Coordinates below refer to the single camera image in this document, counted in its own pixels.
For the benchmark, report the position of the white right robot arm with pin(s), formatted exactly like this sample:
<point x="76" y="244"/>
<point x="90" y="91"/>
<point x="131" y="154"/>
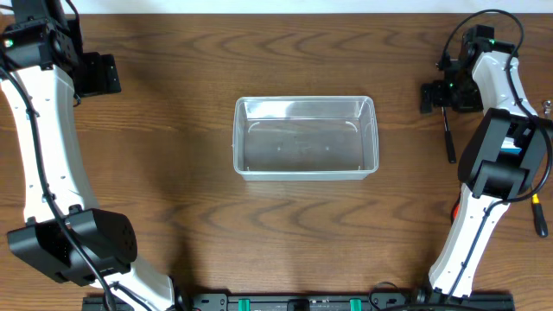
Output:
<point x="501" y="159"/>

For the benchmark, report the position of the silver wrench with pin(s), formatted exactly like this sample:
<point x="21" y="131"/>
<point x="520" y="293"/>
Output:
<point x="547" y="109"/>

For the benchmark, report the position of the black yellow screwdriver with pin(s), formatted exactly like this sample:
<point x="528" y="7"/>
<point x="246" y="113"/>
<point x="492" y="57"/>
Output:
<point x="540" y="223"/>

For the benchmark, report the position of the clear plastic container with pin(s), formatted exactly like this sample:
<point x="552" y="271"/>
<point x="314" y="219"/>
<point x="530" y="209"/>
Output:
<point x="305" y="138"/>

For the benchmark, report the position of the blue white screwdriver box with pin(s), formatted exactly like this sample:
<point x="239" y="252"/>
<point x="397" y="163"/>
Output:
<point x="508" y="146"/>

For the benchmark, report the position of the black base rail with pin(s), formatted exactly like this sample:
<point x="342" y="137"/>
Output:
<point x="373" y="301"/>

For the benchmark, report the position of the small claw hammer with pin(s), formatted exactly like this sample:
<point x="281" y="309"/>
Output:
<point x="448" y="138"/>

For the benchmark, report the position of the red black pliers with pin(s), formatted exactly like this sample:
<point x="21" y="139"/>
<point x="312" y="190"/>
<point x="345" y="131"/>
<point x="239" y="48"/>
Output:
<point x="454" y="211"/>

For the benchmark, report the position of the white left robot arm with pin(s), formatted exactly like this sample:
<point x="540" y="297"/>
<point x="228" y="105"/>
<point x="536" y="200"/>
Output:
<point x="45" y="73"/>

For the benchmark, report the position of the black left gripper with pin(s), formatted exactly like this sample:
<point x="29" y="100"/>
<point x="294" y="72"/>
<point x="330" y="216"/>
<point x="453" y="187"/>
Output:
<point x="102" y="73"/>

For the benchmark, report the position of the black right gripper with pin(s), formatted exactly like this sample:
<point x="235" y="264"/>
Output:
<point x="438" y="87"/>

